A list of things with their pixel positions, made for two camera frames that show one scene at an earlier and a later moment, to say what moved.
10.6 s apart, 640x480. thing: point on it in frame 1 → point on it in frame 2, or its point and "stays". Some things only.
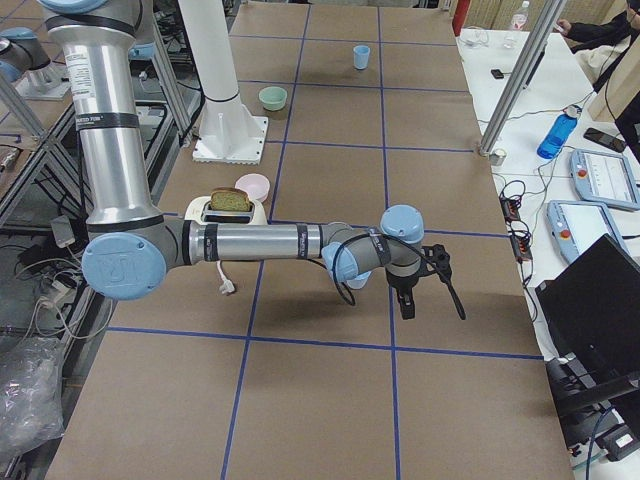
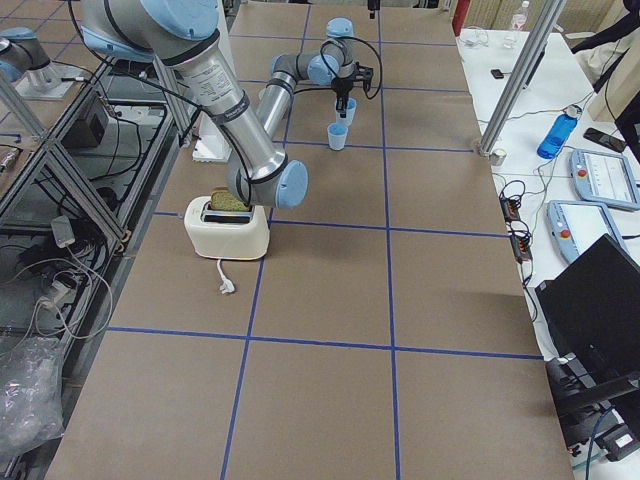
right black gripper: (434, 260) → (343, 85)
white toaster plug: (226, 285) stays
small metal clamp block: (497, 157) stays
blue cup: (361, 56) → (337, 136)
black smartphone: (605, 139) stays
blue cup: (360, 281) → (350, 113)
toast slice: (229, 199) stays
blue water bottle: (558, 134) stays
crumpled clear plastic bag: (31, 403) stays
